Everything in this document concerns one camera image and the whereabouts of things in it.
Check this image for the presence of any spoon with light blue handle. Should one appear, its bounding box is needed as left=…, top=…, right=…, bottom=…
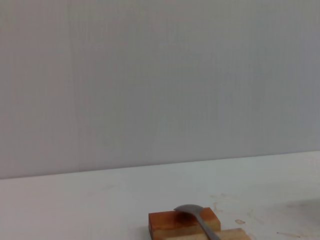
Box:
left=173, top=204, right=222, bottom=240

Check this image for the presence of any orange-brown wooden block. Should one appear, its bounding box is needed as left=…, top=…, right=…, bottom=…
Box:
left=148, top=207, right=221, bottom=240

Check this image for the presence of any light wooden block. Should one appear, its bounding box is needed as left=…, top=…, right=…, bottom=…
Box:
left=152, top=227, right=251, bottom=240

